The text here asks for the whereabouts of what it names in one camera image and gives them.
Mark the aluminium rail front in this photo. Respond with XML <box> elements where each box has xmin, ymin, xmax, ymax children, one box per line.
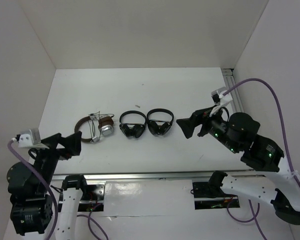
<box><xmin>52</xmin><ymin>170</ymin><xmax>264</xmax><ymax>181</ymax></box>

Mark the aluminium rail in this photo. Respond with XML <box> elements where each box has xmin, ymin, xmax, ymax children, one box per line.
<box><xmin>52</xmin><ymin>170</ymin><xmax>264</xmax><ymax>181</ymax></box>
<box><xmin>221</xmin><ymin>68</ymin><xmax>244</xmax><ymax>112</ymax></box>

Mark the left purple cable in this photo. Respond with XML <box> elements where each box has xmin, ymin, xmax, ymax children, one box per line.
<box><xmin>8</xmin><ymin>139</ymin><xmax>60</xmax><ymax>240</ymax></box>

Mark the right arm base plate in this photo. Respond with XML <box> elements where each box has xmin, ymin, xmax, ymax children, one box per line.
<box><xmin>190</xmin><ymin>181</ymin><xmax>240</xmax><ymax>210</ymax></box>

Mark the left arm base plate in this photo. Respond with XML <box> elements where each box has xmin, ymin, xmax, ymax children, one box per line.
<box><xmin>69</xmin><ymin>182</ymin><xmax>106</xmax><ymax>212</ymax></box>

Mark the black headphones right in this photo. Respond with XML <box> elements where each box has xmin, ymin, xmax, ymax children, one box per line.
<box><xmin>146</xmin><ymin>108</ymin><xmax>175</xmax><ymax>136</ymax></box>

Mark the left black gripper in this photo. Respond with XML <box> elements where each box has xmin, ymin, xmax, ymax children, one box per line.
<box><xmin>33</xmin><ymin>129</ymin><xmax>82</xmax><ymax>191</ymax></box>

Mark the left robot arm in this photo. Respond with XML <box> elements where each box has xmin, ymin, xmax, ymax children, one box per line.
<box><xmin>6</xmin><ymin>128</ymin><xmax>89</xmax><ymax>240</ymax></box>

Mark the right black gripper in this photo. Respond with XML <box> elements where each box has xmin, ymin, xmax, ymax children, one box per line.
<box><xmin>174</xmin><ymin>101</ymin><xmax>239</xmax><ymax>153</ymax></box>

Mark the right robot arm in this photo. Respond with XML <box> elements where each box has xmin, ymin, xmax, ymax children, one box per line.
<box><xmin>176</xmin><ymin>108</ymin><xmax>300</xmax><ymax>225</ymax></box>

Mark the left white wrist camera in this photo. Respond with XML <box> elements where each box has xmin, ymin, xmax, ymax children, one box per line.
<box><xmin>16</xmin><ymin>128</ymin><xmax>46</xmax><ymax>149</ymax></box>

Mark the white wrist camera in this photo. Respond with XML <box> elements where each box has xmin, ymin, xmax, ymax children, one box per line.
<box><xmin>209</xmin><ymin>87</ymin><xmax>233</xmax><ymax>117</ymax></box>
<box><xmin>16</xmin><ymin>128</ymin><xmax>46</xmax><ymax>149</ymax></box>

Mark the aluminium rail right side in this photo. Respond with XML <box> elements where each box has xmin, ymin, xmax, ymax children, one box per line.
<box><xmin>221</xmin><ymin>68</ymin><xmax>244</xmax><ymax>112</ymax></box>

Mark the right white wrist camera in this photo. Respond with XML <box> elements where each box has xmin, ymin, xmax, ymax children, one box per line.
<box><xmin>209</xmin><ymin>87</ymin><xmax>233</xmax><ymax>117</ymax></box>

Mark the thin black headphone cable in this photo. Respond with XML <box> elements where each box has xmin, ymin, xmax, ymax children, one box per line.
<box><xmin>88</xmin><ymin>112</ymin><xmax>115</xmax><ymax>143</ymax></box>

